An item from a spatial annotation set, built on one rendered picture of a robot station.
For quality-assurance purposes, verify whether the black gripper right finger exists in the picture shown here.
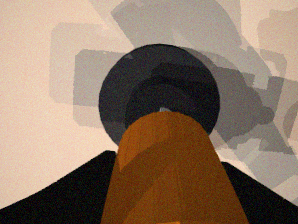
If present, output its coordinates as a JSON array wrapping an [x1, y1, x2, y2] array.
[[221, 161, 298, 224]]

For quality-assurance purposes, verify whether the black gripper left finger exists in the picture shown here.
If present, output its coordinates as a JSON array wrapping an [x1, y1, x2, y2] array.
[[0, 149, 116, 224]]

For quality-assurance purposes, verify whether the orange cylinder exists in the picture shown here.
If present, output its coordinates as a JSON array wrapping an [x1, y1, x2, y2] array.
[[100, 111, 249, 224]]

